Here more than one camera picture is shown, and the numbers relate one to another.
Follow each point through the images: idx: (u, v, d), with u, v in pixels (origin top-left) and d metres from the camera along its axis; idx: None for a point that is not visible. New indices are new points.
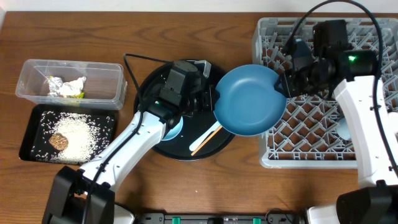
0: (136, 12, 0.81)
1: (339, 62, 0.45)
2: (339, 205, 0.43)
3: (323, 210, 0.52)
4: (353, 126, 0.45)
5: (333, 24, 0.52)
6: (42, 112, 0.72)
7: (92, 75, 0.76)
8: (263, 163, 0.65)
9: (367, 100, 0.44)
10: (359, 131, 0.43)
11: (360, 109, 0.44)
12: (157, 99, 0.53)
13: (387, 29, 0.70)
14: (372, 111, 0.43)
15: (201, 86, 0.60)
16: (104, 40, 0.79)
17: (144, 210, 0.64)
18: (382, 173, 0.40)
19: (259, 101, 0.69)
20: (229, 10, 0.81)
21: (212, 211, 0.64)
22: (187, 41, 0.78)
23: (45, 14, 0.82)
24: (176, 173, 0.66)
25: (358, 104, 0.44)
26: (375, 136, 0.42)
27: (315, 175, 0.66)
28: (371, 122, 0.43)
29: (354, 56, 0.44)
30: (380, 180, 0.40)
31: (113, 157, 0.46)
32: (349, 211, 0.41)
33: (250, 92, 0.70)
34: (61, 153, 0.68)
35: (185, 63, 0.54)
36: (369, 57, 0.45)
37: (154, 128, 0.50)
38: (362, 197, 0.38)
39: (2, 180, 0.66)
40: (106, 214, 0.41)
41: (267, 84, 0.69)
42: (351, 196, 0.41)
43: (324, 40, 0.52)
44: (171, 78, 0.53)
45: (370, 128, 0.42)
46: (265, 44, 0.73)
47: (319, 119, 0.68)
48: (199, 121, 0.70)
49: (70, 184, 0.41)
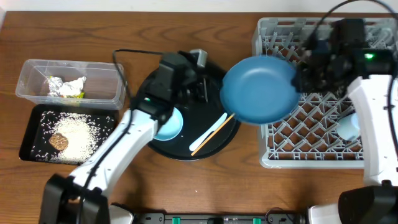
0: (136, 12, 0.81)
1: (356, 60, 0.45)
2: (342, 203, 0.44)
3: (324, 209, 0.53)
4: (364, 125, 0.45)
5: (351, 20, 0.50)
6: (41, 112, 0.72)
7: (92, 75, 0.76)
8: (263, 163, 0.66)
9: (381, 99, 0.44)
10: (370, 129, 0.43)
11: (374, 108, 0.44)
12: (146, 95, 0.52)
13: (387, 29, 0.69)
14: (384, 110, 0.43)
15: (192, 78, 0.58)
16: (104, 40, 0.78)
17: (144, 210, 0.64)
18: (388, 173, 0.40)
19: (270, 94, 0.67)
20: (229, 10, 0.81)
21: (212, 211, 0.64)
22: (187, 41, 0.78)
23: (45, 14, 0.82)
24: (176, 173, 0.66)
25: (372, 102, 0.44)
26: (385, 136, 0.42)
27: (314, 175, 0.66)
28: (383, 122, 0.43)
29: (372, 55, 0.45)
30: (385, 180, 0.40)
31: (104, 160, 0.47)
32: (351, 209, 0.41)
33: (261, 83, 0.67)
34: (61, 153, 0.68)
35: (171, 56, 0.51)
36: (386, 57, 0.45)
37: (145, 126, 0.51)
38: (366, 196, 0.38)
39: (1, 180, 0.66)
40: (100, 218, 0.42)
41: (283, 79, 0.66)
42: (354, 193, 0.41)
43: (341, 36, 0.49)
44: (160, 72, 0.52)
45: (382, 128, 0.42)
46: (266, 44, 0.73)
47: (319, 119, 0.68)
48: (200, 121, 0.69)
49: (61, 191, 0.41)
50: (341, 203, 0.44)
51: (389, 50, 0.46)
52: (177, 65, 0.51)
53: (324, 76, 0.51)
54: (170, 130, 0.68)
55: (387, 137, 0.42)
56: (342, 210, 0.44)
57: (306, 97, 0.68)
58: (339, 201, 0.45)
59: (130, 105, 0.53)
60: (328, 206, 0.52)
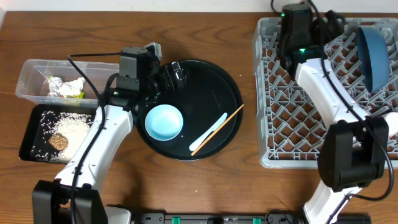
0: (136, 12, 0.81)
1: (293, 57, 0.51)
2: (321, 168, 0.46)
3: (314, 195, 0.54)
4: (313, 91, 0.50)
5: (298, 12, 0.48)
6: (42, 112, 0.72)
7: (92, 75, 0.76)
8: (263, 163, 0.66)
9: (319, 72, 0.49)
10: (316, 94, 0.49)
11: (316, 79, 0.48)
12: (115, 89, 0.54)
13: (387, 29, 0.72)
14: (324, 78, 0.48)
15: (157, 69, 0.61)
16: (104, 40, 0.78)
17: (143, 210, 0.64)
18: (341, 115, 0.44)
19: (300, 32, 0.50)
20: (229, 10, 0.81)
21: (212, 211, 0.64)
22: (187, 41, 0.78)
23: (45, 14, 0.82)
24: (176, 173, 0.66)
25: (313, 76, 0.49)
26: (331, 95, 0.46)
27: (314, 175, 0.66)
28: (326, 86, 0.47)
29: (304, 49, 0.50)
30: (341, 120, 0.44)
31: (86, 158, 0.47)
32: (327, 165, 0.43)
33: (300, 25, 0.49)
34: (61, 153, 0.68)
35: (132, 49, 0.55)
36: (300, 60, 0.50)
37: (119, 119, 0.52)
38: (330, 140, 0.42)
39: (2, 180, 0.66)
40: (94, 213, 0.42)
41: (301, 18, 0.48)
42: (322, 156, 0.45)
43: (287, 30, 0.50)
44: (124, 65, 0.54)
45: (329, 93, 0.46)
46: (265, 44, 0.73)
47: (319, 119, 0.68)
48: (200, 120, 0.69)
49: (50, 195, 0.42)
50: (321, 167, 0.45)
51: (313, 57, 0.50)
52: (138, 55, 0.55)
53: (294, 56, 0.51)
54: (170, 131, 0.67)
55: (334, 98, 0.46)
56: (322, 175, 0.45)
57: (306, 97, 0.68)
58: (319, 170, 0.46)
59: (98, 102, 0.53)
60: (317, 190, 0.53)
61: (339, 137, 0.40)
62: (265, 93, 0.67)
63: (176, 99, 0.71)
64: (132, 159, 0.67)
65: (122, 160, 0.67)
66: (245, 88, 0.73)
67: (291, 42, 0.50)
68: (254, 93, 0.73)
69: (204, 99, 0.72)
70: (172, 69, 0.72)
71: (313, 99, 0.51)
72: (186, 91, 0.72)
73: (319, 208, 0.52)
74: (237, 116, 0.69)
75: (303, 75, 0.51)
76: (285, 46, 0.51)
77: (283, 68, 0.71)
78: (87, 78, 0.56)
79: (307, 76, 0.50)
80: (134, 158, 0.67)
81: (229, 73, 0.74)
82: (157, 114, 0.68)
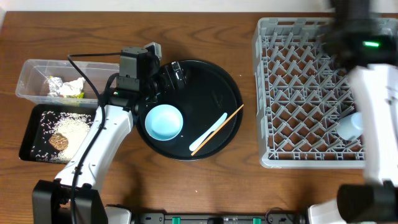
0: (136, 12, 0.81)
1: (354, 47, 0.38)
2: (342, 196, 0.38)
3: (326, 206, 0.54)
4: (364, 114, 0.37)
5: None
6: (42, 112, 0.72)
7: (92, 75, 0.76)
8: (263, 163, 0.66)
9: (384, 92, 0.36)
10: (369, 124, 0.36)
11: (376, 104, 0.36)
12: (115, 89, 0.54)
13: None
14: (388, 104, 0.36)
15: (157, 69, 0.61)
16: (104, 40, 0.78)
17: (143, 210, 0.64)
18: (390, 170, 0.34)
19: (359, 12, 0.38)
20: (229, 10, 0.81)
21: (212, 211, 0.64)
22: (187, 41, 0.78)
23: (45, 14, 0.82)
24: (176, 173, 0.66)
25: (373, 94, 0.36)
26: (387, 135, 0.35)
27: (315, 176, 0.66)
28: (387, 119, 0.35)
29: (369, 43, 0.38)
30: (387, 179, 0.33)
31: (86, 158, 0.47)
32: (351, 205, 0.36)
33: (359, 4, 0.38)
34: (61, 153, 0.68)
35: (132, 49, 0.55)
36: (362, 56, 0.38)
37: (119, 119, 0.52)
38: (365, 195, 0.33)
39: (2, 180, 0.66)
40: (94, 214, 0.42)
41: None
42: (350, 192, 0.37)
43: (342, 10, 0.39)
44: (124, 65, 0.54)
45: (386, 132, 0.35)
46: (265, 44, 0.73)
47: (319, 119, 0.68)
48: (200, 121, 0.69)
49: (50, 195, 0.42)
50: (343, 196, 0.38)
51: (381, 58, 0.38)
52: (138, 55, 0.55)
53: (353, 47, 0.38)
54: (170, 131, 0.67)
55: (390, 140, 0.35)
56: (341, 201, 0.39)
57: (306, 96, 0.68)
58: (339, 194, 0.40)
59: (98, 102, 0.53)
60: (329, 205, 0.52)
61: (377, 199, 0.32)
62: (265, 93, 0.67)
63: (176, 99, 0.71)
64: (132, 159, 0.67)
65: (122, 160, 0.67)
66: (244, 88, 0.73)
67: (352, 27, 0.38)
68: (254, 93, 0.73)
69: (204, 99, 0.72)
70: (172, 69, 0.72)
71: (362, 113, 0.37)
72: (186, 91, 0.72)
73: (326, 219, 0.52)
74: (237, 116, 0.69)
75: (362, 82, 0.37)
76: (344, 29, 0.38)
77: (283, 68, 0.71)
78: (87, 78, 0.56)
79: (365, 89, 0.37)
80: (134, 158, 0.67)
81: (229, 73, 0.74)
82: (157, 114, 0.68)
